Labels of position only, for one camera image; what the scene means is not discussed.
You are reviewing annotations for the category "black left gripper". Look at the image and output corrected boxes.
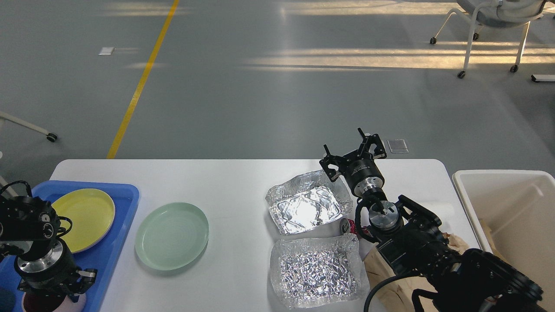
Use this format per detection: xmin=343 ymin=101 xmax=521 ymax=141
xmin=14 ymin=240 xmax=98 ymax=303

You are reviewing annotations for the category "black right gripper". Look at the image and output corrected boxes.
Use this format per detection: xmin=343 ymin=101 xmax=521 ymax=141
xmin=319 ymin=128 xmax=387 ymax=198

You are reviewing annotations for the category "pink mug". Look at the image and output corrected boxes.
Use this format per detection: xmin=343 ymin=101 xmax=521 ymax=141
xmin=21 ymin=293 xmax=87 ymax=312

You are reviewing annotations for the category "light green plate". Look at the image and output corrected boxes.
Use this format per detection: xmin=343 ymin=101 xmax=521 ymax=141
xmin=134 ymin=203 xmax=209 ymax=271

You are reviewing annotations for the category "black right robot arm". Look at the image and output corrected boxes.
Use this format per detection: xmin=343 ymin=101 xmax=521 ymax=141
xmin=319 ymin=128 xmax=543 ymax=312

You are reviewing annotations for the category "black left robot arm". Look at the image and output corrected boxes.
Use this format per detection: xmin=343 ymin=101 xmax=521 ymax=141
xmin=0 ymin=180 xmax=98 ymax=302

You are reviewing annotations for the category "upper aluminium foil tray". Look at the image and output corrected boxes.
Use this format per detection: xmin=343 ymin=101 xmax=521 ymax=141
xmin=265 ymin=170 xmax=353 ymax=235

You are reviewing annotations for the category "aluminium foil tray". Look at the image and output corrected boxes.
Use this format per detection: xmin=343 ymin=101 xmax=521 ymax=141
xmin=269 ymin=233 xmax=369 ymax=309
xmin=265 ymin=170 xmax=353 ymax=235

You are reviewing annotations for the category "crushed red soda can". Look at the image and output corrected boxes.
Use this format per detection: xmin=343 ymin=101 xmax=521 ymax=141
xmin=339 ymin=218 xmax=358 ymax=235

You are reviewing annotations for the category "yellow plate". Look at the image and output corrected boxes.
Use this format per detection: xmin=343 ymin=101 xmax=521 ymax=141
xmin=52 ymin=188 xmax=115 ymax=254

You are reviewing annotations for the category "white chair at left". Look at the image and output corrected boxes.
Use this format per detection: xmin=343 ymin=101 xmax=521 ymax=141
xmin=0 ymin=111 xmax=58 ymax=196

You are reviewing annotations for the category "blue plastic tray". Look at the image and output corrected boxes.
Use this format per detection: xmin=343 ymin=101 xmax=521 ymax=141
xmin=0 ymin=181 xmax=140 ymax=312

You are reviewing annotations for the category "lower aluminium foil tray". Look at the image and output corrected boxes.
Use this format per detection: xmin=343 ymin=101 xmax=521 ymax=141
xmin=269 ymin=233 xmax=369 ymax=309

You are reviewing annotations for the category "brown paper bag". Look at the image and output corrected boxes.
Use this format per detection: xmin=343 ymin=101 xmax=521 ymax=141
xmin=363 ymin=233 xmax=471 ymax=312

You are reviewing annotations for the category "white plastic bin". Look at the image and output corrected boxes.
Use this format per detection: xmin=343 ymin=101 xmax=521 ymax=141
xmin=452 ymin=169 xmax=555 ymax=312

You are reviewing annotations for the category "white bar on floor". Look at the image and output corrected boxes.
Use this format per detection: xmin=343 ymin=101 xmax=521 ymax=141
xmin=531 ymin=74 xmax=555 ymax=83

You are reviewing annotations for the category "white office chair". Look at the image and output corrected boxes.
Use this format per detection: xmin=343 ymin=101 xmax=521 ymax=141
xmin=429 ymin=0 xmax=547 ymax=79

